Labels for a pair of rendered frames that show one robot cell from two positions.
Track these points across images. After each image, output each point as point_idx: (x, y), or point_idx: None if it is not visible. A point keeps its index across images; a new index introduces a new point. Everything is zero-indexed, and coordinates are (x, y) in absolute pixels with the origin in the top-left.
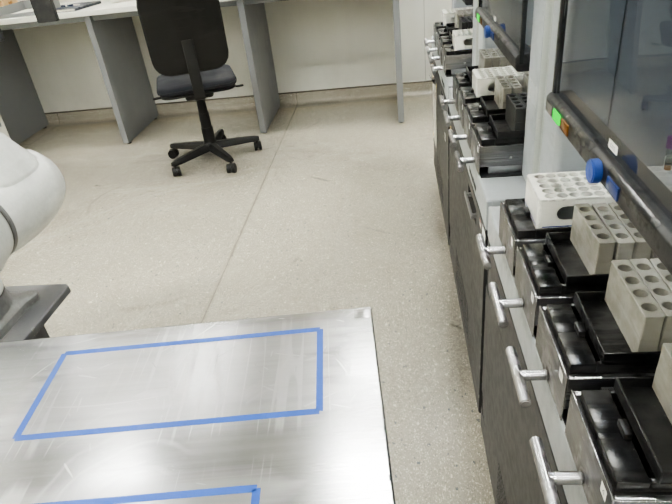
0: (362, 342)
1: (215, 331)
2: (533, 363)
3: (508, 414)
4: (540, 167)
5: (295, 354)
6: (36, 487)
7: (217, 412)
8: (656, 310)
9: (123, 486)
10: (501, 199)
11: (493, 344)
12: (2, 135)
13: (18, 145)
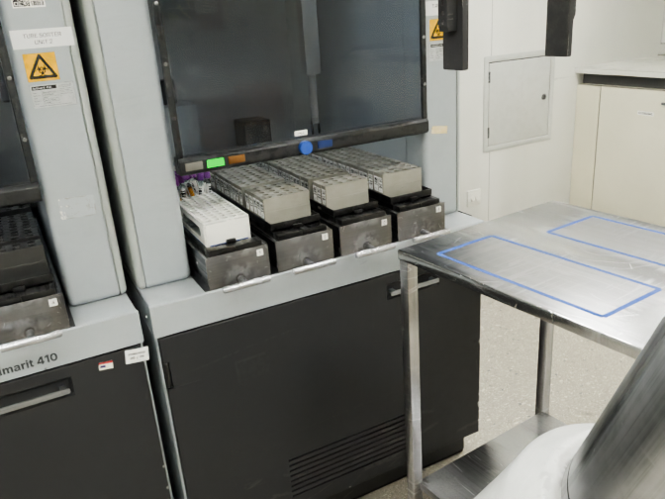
0: (431, 242)
1: (489, 278)
2: (341, 270)
3: (301, 379)
4: (143, 249)
5: (467, 251)
6: (651, 267)
7: (534, 252)
8: (360, 177)
9: (605, 251)
10: (132, 305)
11: (228, 399)
12: (520, 453)
13: (485, 492)
